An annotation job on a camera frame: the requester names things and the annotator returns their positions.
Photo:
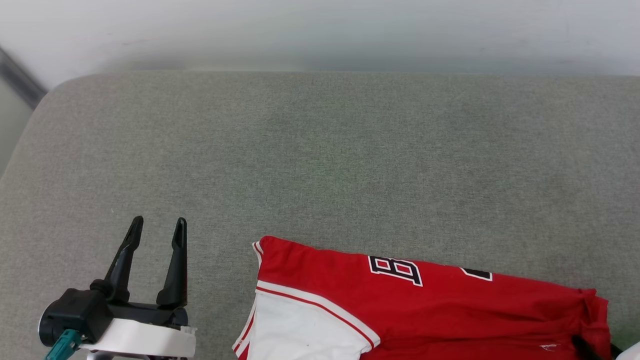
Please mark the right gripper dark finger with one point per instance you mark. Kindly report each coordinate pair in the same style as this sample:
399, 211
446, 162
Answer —
584, 346

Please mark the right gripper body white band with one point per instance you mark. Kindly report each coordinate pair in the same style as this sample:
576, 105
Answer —
631, 352

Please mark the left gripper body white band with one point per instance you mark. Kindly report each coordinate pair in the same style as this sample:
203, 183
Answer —
145, 340

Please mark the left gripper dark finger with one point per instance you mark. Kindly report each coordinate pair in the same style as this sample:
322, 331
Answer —
122, 270
177, 275

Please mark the red white baseball jersey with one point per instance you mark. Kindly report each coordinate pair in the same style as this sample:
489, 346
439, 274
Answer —
450, 310

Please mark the grey fabric sofa cushion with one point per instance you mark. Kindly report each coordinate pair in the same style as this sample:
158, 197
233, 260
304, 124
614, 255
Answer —
325, 150

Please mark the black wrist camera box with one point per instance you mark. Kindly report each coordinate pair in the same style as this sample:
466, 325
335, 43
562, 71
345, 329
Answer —
75, 310

